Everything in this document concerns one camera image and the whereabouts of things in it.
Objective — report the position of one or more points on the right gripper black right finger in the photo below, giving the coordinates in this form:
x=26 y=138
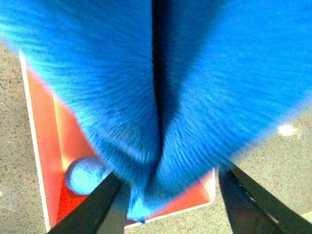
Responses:
x=251 y=209

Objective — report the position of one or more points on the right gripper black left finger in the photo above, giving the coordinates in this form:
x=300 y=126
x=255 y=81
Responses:
x=104 y=211

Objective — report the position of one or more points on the blue microfiber cloth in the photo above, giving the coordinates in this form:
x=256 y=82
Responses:
x=166 y=90

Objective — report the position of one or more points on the white ball in box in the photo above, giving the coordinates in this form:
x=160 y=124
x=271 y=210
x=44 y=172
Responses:
x=86 y=174

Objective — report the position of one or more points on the pink storage box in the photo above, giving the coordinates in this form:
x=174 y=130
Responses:
x=57 y=141

